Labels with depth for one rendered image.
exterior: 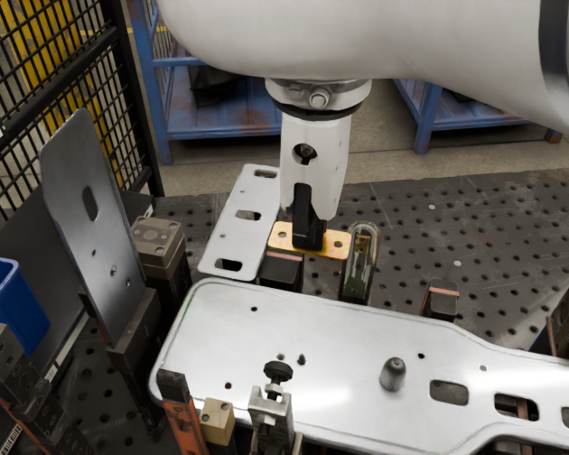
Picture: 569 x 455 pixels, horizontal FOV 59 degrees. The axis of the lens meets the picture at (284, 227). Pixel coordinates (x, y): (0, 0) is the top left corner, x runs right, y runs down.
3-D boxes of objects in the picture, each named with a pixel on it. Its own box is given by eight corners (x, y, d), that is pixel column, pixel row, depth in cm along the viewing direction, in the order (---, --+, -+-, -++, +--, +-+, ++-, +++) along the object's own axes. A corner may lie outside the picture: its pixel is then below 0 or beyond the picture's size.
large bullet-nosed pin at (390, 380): (402, 377, 71) (410, 353, 67) (400, 398, 69) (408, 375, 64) (379, 373, 72) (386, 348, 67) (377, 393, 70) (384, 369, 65)
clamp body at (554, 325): (542, 380, 102) (625, 271, 77) (549, 440, 93) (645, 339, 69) (494, 370, 103) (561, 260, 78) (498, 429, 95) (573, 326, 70)
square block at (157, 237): (207, 339, 108) (182, 220, 82) (194, 373, 103) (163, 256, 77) (172, 332, 109) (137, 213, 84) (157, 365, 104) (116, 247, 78)
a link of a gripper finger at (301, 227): (302, 234, 41) (308, 237, 47) (318, 142, 42) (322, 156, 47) (287, 232, 42) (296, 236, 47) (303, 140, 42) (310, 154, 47)
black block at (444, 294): (431, 363, 105) (467, 273, 84) (429, 412, 97) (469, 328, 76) (391, 355, 106) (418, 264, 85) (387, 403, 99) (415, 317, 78)
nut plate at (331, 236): (351, 235, 54) (352, 227, 53) (346, 261, 52) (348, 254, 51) (275, 222, 55) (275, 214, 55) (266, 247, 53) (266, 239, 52)
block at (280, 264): (309, 329, 110) (315, 243, 90) (298, 376, 102) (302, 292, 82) (266, 321, 111) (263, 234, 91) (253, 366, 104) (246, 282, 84)
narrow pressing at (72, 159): (149, 288, 80) (90, 100, 56) (116, 350, 72) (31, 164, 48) (145, 287, 80) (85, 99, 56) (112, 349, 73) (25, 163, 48)
